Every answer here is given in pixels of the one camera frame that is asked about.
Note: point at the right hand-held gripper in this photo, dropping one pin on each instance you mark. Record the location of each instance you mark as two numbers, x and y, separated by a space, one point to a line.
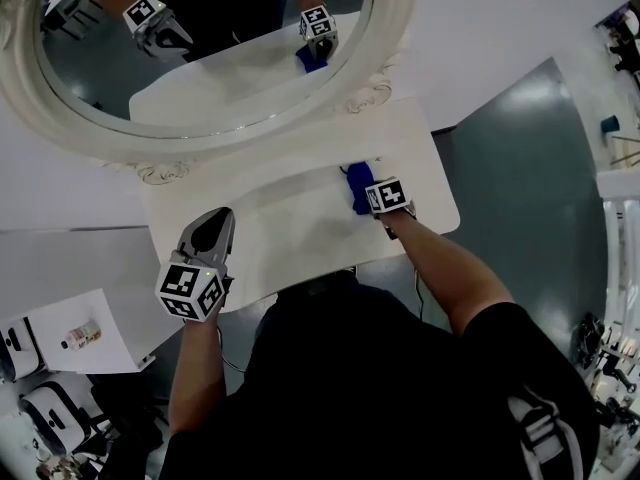
387 197

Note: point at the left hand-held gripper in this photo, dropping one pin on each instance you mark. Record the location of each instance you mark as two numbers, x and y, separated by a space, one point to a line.
190 290

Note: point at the blue cloth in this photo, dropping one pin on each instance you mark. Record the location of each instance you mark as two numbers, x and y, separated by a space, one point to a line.
357 183

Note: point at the person's left forearm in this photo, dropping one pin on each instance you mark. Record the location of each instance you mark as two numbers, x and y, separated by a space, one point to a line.
197 378

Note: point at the person's right forearm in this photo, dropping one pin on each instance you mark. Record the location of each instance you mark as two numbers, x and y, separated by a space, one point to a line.
450 273

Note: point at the white dressing table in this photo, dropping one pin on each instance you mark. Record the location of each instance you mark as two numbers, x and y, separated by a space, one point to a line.
300 248

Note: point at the oval white-framed mirror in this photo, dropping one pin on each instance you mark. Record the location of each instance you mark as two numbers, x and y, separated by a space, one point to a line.
150 140

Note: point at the white side table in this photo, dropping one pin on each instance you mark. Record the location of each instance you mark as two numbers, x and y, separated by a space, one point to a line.
115 328

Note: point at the clear plastic bottle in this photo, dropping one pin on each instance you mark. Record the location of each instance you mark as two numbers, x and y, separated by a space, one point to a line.
82 335

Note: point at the person's black clothing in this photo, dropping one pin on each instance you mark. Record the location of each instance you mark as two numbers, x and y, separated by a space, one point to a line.
375 393

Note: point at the white-backed black office chair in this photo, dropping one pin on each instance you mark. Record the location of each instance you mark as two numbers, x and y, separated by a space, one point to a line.
15 343
55 418

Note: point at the teal cup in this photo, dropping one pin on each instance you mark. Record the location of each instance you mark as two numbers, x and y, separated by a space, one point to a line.
610 124

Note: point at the white slatted furniture frame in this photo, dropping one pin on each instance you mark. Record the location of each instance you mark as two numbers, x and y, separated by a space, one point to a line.
617 183

